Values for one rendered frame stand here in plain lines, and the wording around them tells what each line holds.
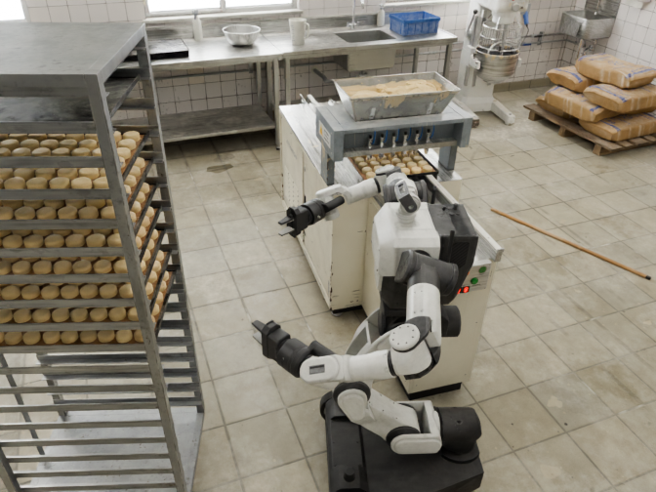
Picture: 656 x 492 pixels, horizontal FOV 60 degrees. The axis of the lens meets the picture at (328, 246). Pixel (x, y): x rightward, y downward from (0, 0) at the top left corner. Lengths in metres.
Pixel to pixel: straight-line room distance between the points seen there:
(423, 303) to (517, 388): 1.71
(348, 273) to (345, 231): 0.28
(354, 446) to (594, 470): 1.09
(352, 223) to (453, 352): 0.83
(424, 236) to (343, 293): 1.55
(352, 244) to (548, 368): 1.23
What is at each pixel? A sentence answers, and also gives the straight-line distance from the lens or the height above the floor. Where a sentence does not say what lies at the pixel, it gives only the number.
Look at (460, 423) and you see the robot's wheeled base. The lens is 2.47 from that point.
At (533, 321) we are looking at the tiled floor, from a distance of 3.58.
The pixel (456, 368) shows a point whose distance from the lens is 2.88.
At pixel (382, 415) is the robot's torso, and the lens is 2.34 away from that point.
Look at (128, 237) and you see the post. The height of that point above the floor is 1.39.
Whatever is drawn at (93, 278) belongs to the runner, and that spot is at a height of 1.23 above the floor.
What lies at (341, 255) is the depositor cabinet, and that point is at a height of 0.46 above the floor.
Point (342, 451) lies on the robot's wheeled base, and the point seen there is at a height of 0.19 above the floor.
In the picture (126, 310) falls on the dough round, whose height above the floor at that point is 1.04.
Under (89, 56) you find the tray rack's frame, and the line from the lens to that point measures 1.55.
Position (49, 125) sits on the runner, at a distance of 1.53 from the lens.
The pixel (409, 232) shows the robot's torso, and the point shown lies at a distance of 1.74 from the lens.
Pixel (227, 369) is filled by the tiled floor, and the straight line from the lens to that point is 3.10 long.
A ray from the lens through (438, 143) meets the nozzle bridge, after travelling 2.98.
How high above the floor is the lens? 2.22
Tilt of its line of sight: 34 degrees down
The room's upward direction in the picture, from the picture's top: 1 degrees clockwise
